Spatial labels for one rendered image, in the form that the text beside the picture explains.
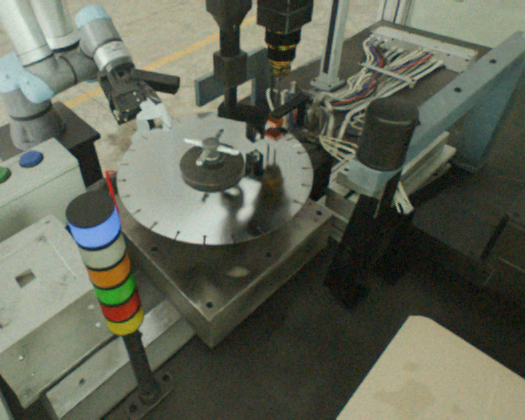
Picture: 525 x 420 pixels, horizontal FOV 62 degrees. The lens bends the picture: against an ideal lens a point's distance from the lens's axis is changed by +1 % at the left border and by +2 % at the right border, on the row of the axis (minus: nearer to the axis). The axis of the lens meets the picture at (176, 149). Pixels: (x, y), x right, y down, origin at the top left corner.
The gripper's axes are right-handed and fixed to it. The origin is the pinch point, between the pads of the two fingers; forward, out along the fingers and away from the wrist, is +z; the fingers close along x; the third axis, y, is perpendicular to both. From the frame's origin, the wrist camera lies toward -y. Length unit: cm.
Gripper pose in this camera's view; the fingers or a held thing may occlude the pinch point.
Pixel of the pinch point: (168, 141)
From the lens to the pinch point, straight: 89.3
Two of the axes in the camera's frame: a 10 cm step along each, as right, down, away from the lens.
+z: 4.6, 8.5, -2.4
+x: 1.9, -3.6, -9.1
